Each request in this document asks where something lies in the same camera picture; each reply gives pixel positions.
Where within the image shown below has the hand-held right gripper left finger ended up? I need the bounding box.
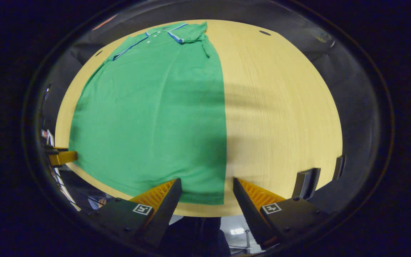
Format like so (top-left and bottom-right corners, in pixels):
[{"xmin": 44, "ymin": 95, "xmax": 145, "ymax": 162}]
[{"xmin": 88, "ymin": 178, "xmax": 183, "ymax": 248}]

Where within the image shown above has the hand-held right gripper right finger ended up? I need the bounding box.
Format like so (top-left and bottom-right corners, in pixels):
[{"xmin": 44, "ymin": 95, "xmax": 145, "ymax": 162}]
[{"xmin": 233, "ymin": 177, "xmax": 331, "ymax": 250}]

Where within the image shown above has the green T-shirt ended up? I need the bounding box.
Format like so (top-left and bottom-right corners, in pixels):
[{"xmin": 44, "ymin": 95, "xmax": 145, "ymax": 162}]
[{"xmin": 68, "ymin": 22, "xmax": 227, "ymax": 206}]

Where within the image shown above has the white red printed board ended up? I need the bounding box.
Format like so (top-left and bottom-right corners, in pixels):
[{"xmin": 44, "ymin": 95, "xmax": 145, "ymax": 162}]
[{"xmin": 41, "ymin": 128, "xmax": 56, "ymax": 143}]

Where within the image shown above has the dark grey curved panel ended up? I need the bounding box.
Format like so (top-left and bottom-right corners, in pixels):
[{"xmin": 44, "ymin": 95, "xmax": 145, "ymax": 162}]
[
  {"xmin": 292, "ymin": 168, "xmax": 321, "ymax": 200},
  {"xmin": 333, "ymin": 155, "xmax": 346, "ymax": 181}
]

